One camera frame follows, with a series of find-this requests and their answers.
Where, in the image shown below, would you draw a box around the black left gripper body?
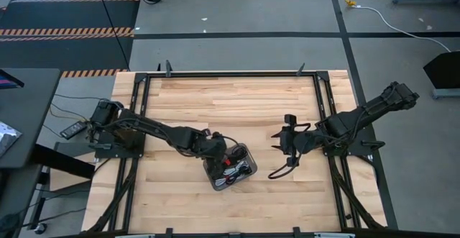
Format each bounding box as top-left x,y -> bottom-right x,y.
201,132 -> 231,180

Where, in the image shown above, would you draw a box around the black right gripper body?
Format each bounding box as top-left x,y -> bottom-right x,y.
280,114 -> 319,168

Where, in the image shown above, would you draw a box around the white USB cable red tie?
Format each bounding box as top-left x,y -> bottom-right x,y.
221,160 -> 252,182

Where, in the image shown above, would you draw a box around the grey translucent plastic bin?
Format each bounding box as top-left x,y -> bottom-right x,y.
203,143 -> 258,191

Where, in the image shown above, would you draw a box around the black remote control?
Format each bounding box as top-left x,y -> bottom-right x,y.
59,120 -> 88,141

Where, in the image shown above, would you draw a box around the black crossbeam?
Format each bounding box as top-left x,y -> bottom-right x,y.
30,143 -> 96,180

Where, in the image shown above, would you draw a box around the black cabinet on grey base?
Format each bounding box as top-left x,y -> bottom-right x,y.
423,50 -> 460,99

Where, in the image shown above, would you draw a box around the black desk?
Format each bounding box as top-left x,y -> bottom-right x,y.
0,68 -> 61,169

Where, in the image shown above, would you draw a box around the printed magazine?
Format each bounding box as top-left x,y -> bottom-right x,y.
0,121 -> 23,159

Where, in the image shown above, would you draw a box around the black hazard-striped floor mat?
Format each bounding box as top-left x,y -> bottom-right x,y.
0,0 -> 140,79

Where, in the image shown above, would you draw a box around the dark monitor screen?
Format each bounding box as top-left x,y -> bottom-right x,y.
0,68 -> 25,90

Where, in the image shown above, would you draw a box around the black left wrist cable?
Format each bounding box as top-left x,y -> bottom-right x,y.
215,133 -> 240,150

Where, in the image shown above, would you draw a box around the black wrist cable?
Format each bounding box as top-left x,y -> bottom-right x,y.
215,133 -> 240,150
267,153 -> 302,180

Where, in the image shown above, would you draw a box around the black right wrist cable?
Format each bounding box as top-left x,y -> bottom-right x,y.
267,153 -> 302,180

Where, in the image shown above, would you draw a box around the black aluminium table frame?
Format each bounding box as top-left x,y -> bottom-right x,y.
86,70 -> 389,234

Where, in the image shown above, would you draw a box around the white floor cable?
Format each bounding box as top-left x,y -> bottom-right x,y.
354,4 -> 452,53

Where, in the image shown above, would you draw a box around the long black hanging cable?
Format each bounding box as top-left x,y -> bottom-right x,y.
93,0 -> 130,70

